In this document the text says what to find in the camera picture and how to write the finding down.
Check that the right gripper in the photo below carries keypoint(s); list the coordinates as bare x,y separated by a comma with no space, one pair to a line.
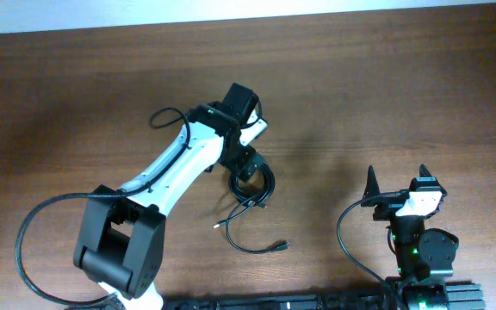
388,206

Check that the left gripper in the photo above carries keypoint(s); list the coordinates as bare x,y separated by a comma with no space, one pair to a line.
237,164

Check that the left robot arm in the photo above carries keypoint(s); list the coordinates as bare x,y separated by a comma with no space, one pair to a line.
121,240

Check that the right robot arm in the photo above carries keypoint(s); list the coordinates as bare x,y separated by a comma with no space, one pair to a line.
424,256

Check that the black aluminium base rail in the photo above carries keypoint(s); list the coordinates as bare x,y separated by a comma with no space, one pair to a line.
450,296

